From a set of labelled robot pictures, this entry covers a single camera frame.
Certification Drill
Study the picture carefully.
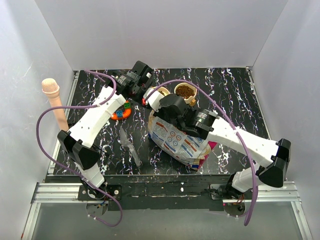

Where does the pink pet food bag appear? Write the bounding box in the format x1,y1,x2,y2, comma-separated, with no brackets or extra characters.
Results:
147,110,217,171

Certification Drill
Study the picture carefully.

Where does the clear plastic scoop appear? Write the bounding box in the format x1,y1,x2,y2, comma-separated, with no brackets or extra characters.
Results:
119,126,142,167

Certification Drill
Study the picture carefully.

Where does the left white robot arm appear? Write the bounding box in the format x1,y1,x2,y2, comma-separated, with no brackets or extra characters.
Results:
57,60,153,200

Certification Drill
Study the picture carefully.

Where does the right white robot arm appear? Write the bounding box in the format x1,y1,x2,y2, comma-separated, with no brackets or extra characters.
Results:
142,88,291,199

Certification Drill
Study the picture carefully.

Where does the cream double pet bowl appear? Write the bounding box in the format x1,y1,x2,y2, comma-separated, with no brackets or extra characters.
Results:
146,83,197,109

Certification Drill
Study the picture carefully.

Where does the orange curved toy track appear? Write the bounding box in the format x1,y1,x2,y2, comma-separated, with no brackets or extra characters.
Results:
110,101,132,121

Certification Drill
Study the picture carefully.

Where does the pink microphone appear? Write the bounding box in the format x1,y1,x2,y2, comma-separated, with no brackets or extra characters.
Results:
41,78,69,132

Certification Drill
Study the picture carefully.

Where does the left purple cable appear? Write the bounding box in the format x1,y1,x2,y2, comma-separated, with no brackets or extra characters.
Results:
36,69,123,228

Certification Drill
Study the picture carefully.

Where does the aluminium frame rail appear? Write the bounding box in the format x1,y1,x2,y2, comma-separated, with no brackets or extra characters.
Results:
21,71,313,238

